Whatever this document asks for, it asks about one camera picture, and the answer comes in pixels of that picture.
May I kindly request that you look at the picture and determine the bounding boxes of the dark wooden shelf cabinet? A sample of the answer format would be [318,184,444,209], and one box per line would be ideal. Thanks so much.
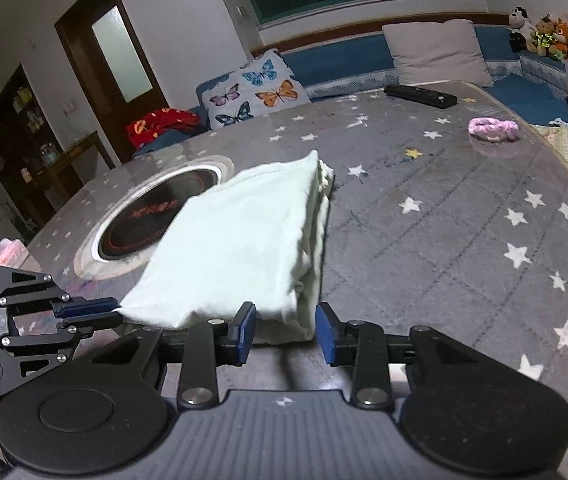
[0,65,65,241]

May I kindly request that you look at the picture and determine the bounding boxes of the orange fox plush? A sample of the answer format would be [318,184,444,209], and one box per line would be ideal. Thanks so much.
[549,17,568,61]

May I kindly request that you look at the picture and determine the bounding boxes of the brown bear plush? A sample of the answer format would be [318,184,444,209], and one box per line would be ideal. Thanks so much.
[529,16,557,57]

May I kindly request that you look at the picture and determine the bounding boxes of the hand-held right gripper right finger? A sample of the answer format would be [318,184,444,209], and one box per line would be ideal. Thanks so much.
[315,302,480,409]

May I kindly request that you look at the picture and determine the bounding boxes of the pink knitted scrunchie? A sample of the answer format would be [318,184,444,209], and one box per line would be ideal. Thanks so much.
[467,116,520,142]

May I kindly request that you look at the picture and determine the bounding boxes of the dark wooden side desk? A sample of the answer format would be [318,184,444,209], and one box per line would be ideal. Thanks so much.
[19,130,115,231]

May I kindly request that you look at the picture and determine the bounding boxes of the brown door with frosted glass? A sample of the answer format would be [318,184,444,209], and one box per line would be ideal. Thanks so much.
[54,0,170,161]

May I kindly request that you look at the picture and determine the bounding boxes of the pink tissue pack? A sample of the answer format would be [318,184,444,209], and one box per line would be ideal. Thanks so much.
[0,237,30,267]

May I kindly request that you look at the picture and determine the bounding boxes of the black remote control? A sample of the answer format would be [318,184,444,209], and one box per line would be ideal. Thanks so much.
[384,84,458,109]

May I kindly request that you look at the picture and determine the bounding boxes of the round built-in induction cooker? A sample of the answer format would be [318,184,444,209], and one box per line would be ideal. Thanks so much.
[74,155,237,281]

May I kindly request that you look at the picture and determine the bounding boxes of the red patterned blanket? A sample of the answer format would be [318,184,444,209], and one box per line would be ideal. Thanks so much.
[126,107,202,150]

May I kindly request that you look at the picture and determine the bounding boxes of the plain grey pillow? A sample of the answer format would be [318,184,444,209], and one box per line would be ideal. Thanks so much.
[381,19,495,88]

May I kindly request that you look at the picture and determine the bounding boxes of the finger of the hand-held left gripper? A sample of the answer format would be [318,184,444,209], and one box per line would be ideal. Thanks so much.
[0,270,120,317]
[1,314,124,381]

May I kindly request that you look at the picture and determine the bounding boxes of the butterfly print pillow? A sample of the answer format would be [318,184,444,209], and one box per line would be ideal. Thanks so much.
[201,49,311,130]

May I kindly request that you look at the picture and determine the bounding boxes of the blue sofa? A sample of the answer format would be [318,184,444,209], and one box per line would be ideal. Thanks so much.
[134,25,568,161]

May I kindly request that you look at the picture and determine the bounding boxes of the light green t-shirt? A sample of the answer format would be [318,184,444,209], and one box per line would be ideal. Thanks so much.
[116,150,337,346]

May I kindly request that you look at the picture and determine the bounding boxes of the stuffed toy animals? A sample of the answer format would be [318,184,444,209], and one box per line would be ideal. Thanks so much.
[508,6,535,53]

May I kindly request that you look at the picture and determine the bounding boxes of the grey star-print tablecloth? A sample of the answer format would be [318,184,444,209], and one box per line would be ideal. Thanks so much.
[19,79,568,480]

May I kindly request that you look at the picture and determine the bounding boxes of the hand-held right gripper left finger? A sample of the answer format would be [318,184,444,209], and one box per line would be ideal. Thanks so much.
[89,302,256,409]

